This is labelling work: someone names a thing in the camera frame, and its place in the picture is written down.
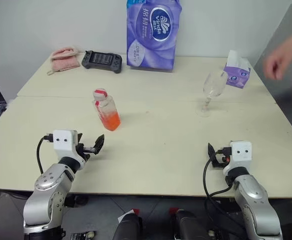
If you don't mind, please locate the black box with white knob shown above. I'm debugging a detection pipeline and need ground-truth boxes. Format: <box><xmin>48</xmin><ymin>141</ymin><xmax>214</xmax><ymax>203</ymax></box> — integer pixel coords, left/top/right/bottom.
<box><xmin>70</xmin><ymin>230</ymin><xmax>97</xmax><ymax>240</ymax></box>
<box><xmin>207</xmin><ymin>229</ymin><xmax>223</xmax><ymax>240</ymax></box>

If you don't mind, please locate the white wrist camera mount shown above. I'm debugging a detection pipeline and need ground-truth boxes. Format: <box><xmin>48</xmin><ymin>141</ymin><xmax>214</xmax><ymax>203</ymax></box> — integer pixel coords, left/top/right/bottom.
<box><xmin>222</xmin><ymin>140</ymin><xmax>252</xmax><ymax>176</ymax></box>
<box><xmin>53</xmin><ymin>129</ymin><xmax>87</xmax><ymax>171</ymax></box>

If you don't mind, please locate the large purple Vinda tissue pack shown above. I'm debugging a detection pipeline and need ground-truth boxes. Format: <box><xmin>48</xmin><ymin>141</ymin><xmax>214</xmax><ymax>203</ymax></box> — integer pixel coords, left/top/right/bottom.
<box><xmin>125</xmin><ymin>0</ymin><xmax>183</xmax><ymax>74</ymax></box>

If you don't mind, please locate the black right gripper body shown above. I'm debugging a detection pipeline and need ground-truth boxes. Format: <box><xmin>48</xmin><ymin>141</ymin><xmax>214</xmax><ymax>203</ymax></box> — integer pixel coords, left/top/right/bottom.
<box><xmin>212</xmin><ymin>147</ymin><xmax>232</xmax><ymax>169</ymax></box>

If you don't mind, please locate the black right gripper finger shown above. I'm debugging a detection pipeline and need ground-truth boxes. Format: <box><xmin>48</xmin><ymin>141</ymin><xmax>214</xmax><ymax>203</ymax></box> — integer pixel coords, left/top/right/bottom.
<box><xmin>207</xmin><ymin>142</ymin><xmax>217</xmax><ymax>161</ymax></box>

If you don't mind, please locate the black handheld game controller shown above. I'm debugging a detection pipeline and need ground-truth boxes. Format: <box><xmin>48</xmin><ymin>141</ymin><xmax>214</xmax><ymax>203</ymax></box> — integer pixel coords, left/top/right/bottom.
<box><xmin>81</xmin><ymin>50</ymin><xmax>123</xmax><ymax>74</ymax></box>

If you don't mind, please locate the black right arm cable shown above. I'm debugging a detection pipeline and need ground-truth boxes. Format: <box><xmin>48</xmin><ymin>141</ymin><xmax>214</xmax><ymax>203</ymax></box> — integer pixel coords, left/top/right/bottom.
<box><xmin>202</xmin><ymin>148</ymin><xmax>244</xmax><ymax>226</ymax></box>

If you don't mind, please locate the clear wine glass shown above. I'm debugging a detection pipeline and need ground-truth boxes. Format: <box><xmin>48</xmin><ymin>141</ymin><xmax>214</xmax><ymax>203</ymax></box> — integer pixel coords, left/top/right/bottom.
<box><xmin>195</xmin><ymin>71</ymin><xmax>229</xmax><ymax>118</ymax></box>

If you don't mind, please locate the white paper sheet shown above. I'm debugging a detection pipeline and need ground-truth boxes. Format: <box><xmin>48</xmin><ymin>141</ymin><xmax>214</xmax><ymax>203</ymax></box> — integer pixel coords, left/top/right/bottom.
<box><xmin>117</xmin><ymin>209</ymin><xmax>136</xmax><ymax>224</ymax></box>

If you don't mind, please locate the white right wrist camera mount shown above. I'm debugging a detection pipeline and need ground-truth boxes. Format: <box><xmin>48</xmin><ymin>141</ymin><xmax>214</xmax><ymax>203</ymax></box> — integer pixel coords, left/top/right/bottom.
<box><xmin>222</xmin><ymin>140</ymin><xmax>252</xmax><ymax>176</ymax></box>

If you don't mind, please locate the person's bare hand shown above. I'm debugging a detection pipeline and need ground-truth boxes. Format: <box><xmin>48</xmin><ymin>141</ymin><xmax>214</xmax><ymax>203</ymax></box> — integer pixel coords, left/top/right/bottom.
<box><xmin>264</xmin><ymin>33</ymin><xmax>292</xmax><ymax>81</ymax></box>

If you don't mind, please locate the dark rounded shape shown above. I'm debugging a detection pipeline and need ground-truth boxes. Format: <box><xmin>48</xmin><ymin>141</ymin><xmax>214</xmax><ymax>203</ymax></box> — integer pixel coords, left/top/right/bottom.
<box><xmin>112</xmin><ymin>213</ymin><xmax>143</xmax><ymax>240</ymax></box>
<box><xmin>173</xmin><ymin>209</ymin><xmax>213</xmax><ymax>240</ymax></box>

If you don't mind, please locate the black clamp block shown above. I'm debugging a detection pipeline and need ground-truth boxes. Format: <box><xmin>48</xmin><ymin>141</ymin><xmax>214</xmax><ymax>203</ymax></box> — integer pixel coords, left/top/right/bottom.
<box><xmin>65</xmin><ymin>193</ymin><xmax>89</xmax><ymax>209</ymax></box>

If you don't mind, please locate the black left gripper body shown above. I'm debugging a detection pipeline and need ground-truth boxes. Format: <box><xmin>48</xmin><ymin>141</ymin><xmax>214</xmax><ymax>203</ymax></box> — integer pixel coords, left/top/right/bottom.
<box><xmin>77</xmin><ymin>142</ymin><xmax>98</xmax><ymax>161</ymax></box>

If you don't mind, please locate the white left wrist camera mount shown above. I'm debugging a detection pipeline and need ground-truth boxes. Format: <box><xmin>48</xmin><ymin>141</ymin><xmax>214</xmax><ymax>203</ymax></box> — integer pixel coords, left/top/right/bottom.
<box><xmin>53</xmin><ymin>129</ymin><xmax>87</xmax><ymax>171</ymax></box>

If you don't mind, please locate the small purple tissue box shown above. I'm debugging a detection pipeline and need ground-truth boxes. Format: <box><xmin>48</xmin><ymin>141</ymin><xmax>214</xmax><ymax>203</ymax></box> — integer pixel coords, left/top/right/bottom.
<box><xmin>222</xmin><ymin>49</ymin><xmax>251</xmax><ymax>90</ymax></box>

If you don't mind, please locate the plastic bottle with orange liquid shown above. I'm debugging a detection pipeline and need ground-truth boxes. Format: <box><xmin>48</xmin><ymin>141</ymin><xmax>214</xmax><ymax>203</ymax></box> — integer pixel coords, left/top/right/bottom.
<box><xmin>92</xmin><ymin>87</ymin><xmax>122</xmax><ymax>132</ymax></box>

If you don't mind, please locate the pink folded towel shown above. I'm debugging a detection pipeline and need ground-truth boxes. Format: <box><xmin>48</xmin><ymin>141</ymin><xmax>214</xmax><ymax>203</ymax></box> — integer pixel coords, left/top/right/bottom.
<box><xmin>46</xmin><ymin>46</ymin><xmax>85</xmax><ymax>76</ymax></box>

